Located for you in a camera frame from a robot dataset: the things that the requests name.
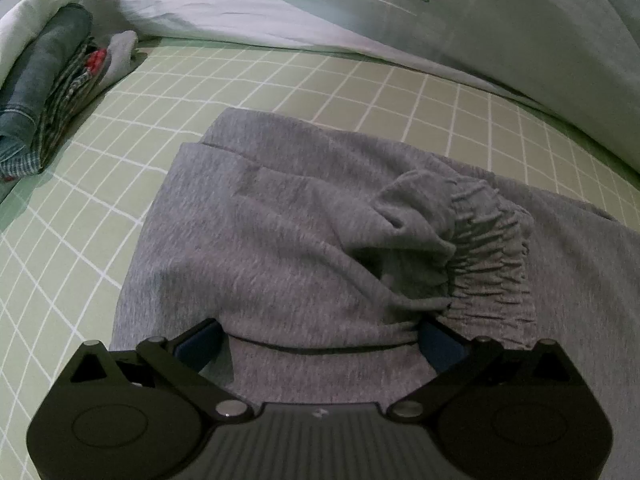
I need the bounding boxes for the green grid bed sheet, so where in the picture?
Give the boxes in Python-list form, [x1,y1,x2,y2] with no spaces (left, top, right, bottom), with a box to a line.
[0,42,640,480]

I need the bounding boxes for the folded blue jeans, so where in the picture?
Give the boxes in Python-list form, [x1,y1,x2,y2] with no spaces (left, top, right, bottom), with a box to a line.
[0,4,96,158]

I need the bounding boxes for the white cloth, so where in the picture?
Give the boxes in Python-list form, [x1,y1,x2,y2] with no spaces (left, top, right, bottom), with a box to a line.
[0,0,121,86]

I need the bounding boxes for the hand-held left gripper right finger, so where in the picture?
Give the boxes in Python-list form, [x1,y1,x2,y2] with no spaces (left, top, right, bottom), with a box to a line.
[387,319,587,422]

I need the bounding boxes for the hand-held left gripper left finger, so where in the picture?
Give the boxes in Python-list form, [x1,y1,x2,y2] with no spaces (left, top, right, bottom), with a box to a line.
[60,318,257,422]

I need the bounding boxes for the grey garment with red print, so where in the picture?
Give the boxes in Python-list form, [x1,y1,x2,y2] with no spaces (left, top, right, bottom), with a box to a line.
[85,30,146,91]

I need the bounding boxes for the grey pants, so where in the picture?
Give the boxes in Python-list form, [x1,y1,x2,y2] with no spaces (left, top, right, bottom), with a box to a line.
[107,106,640,480]

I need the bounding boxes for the carrot print quilt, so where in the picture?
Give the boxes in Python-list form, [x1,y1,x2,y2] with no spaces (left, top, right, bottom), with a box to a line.
[107,0,640,171]

